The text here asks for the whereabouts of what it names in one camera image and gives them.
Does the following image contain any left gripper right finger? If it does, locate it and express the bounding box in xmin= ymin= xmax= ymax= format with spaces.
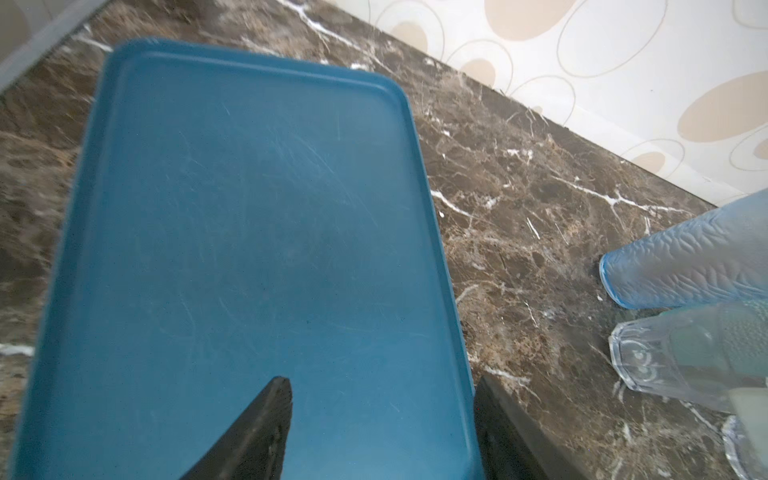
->
xmin=473 ymin=374 xmax=585 ymax=480

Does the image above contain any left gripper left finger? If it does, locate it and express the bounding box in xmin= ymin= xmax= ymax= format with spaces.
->
xmin=181 ymin=376 xmax=293 ymax=480

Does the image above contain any teal plastic tray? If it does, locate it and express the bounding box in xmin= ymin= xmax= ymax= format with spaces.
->
xmin=9 ymin=38 xmax=483 ymax=479

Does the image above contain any blue textured plastic cup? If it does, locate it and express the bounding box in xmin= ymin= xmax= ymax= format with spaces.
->
xmin=599 ymin=190 xmax=767 ymax=309

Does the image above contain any green textured plastic cup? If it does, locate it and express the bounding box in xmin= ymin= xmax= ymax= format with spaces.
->
xmin=661 ymin=299 xmax=767 ymax=385

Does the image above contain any clear cup beside blue cup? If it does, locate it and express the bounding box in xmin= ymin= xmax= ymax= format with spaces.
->
xmin=608 ymin=299 xmax=767 ymax=413

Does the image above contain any clear faceted cup centre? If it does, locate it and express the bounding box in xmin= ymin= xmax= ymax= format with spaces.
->
xmin=722 ymin=388 xmax=767 ymax=479

